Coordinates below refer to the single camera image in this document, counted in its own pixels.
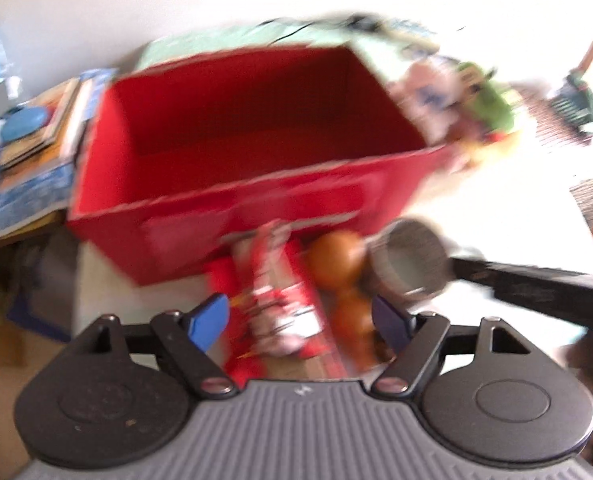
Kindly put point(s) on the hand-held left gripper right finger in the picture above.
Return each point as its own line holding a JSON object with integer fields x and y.
{"x": 389, "y": 324}

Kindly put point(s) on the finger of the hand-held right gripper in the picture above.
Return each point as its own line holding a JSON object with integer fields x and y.
{"x": 526, "y": 282}

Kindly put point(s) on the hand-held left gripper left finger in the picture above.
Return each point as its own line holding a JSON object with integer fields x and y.
{"x": 209, "y": 321}

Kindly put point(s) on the red gift box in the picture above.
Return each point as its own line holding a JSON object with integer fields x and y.
{"x": 221, "y": 285}

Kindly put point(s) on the red white tasselled charm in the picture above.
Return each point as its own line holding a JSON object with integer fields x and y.
{"x": 271, "y": 310}

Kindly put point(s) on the orange gourd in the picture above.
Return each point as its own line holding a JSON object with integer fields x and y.
{"x": 336, "y": 260}

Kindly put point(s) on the grey printed tape roll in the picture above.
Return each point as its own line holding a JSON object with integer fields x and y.
{"x": 429, "y": 249}

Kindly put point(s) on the red cardboard box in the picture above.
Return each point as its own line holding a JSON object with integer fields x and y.
{"x": 276, "y": 195}

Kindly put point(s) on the yellow plush toy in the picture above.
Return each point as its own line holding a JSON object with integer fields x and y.
{"x": 506, "y": 144}

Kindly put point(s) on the blue folder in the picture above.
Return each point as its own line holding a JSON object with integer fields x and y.
{"x": 36, "y": 320}

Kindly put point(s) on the green plush toy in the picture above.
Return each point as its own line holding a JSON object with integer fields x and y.
{"x": 491, "y": 105}

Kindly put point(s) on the dark green object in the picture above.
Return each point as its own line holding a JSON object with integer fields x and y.
{"x": 573, "y": 102}

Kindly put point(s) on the wooden side table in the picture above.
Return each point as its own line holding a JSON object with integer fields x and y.
{"x": 21, "y": 232}

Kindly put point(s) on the pink plush bunny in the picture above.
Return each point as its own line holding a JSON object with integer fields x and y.
{"x": 426, "y": 90}

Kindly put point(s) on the blue checkered cloth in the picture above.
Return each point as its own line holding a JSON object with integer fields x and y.
{"x": 16, "y": 195}

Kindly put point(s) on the stack of books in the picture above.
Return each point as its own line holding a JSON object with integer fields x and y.
{"x": 84, "y": 110}

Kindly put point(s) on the red orange cover book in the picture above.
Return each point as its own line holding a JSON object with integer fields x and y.
{"x": 51, "y": 110}

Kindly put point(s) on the blue glasses case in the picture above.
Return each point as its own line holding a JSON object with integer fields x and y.
{"x": 24, "y": 124}

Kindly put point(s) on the light green printed quilt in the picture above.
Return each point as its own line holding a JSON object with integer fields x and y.
{"x": 201, "y": 45}

